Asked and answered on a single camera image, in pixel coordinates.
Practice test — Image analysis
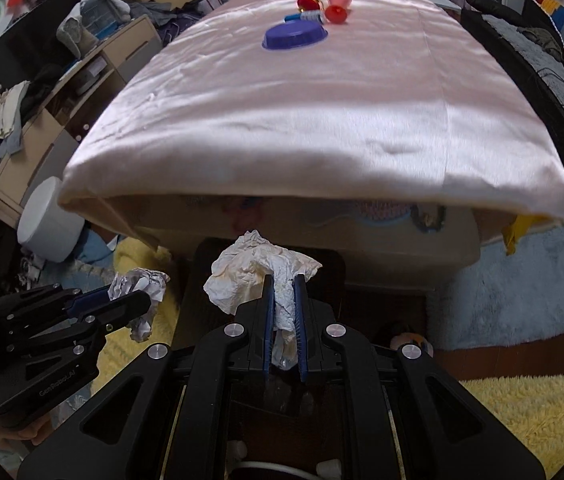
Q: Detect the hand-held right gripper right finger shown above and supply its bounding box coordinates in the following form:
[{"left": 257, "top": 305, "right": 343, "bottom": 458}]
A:
[{"left": 294, "top": 274, "right": 546, "bottom": 480}]

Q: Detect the yellow fluffy rug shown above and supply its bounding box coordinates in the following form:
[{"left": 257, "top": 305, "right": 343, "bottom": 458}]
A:
[{"left": 82, "top": 237, "right": 564, "bottom": 480}]

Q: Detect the grey fluffy blanket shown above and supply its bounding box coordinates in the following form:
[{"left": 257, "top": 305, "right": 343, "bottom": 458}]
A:
[{"left": 482, "top": 15, "right": 564, "bottom": 162}]

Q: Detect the clear plastic drawer box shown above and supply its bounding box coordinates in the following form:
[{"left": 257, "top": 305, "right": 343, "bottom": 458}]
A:
[{"left": 82, "top": 0, "right": 118, "bottom": 39}]

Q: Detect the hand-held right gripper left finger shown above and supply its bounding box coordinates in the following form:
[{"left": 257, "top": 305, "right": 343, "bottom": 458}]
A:
[{"left": 16, "top": 275, "right": 275, "bottom": 480}]

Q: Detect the black waste bin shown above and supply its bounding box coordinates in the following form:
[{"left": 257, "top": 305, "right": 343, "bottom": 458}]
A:
[{"left": 173, "top": 237, "right": 348, "bottom": 356}]

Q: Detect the beige television cabinet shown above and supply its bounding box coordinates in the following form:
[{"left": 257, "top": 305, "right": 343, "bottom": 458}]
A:
[{"left": 0, "top": 15, "right": 163, "bottom": 221}]

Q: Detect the grey white cloth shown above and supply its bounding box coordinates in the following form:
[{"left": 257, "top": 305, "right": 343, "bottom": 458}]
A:
[{"left": 56, "top": 0, "right": 133, "bottom": 59}]

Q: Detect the black television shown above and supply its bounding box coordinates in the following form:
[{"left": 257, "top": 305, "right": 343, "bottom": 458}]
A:
[{"left": 0, "top": 0, "right": 118, "bottom": 79}]

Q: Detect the white cylinder container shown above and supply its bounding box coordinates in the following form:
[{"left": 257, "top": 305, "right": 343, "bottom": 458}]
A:
[{"left": 16, "top": 176, "right": 85, "bottom": 264}]

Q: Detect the person's left hand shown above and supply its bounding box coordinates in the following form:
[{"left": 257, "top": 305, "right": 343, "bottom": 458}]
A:
[{"left": 0, "top": 416, "right": 56, "bottom": 450}]

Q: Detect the pink satin tablecloth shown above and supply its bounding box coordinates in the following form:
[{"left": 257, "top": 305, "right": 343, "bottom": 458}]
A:
[{"left": 58, "top": 0, "right": 564, "bottom": 229}]

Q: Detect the yellow cloth tag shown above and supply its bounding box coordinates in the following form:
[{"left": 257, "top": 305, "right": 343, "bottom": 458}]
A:
[{"left": 502, "top": 213, "right": 548, "bottom": 256}]

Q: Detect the black sofa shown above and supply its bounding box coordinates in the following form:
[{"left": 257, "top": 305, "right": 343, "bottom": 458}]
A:
[{"left": 462, "top": 0, "right": 564, "bottom": 241}]

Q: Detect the grey blue rug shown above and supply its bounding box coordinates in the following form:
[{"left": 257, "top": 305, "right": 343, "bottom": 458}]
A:
[{"left": 427, "top": 220, "right": 564, "bottom": 351}]

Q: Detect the brown cloth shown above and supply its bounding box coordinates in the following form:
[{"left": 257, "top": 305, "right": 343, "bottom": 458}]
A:
[{"left": 519, "top": 27, "right": 563, "bottom": 59}]

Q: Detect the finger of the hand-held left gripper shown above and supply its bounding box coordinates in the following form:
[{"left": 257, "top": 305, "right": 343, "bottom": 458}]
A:
[
  {"left": 0, "top": 283, "right": 113, "bottom": 335},
  {"left": 4, "top": 290, "right": 153, "bottom": 357}
]

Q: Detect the purple plastic bowl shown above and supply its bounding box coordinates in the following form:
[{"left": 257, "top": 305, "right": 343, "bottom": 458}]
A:
[{"left": 262, "top": 22, "right": 329, "bottom": 52}]

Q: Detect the red plastic cup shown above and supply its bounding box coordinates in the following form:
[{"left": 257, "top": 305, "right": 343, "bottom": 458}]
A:
[{"left": 324, "top": 0, "right": 354, "bottom": 26}]

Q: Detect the beige low table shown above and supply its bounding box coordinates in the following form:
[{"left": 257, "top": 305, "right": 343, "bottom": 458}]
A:
[{"left": 106, "top": 194, "right": 514, "bottom": 292}]

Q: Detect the white tissue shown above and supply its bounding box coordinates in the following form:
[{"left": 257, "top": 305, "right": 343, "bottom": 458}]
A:
[{"left": 203, "top": 230, "right": 324, "bottom": 371}]

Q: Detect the grey clothes heap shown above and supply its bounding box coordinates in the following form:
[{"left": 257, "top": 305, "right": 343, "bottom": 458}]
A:
[{"left": 129, "top": 0, "right": 223, "bottom": 26}]

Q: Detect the printed paper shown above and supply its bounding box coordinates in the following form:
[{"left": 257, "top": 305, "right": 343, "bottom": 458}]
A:
[{"left": 108, "top": 268, "right": 171, "bottom": 344}]

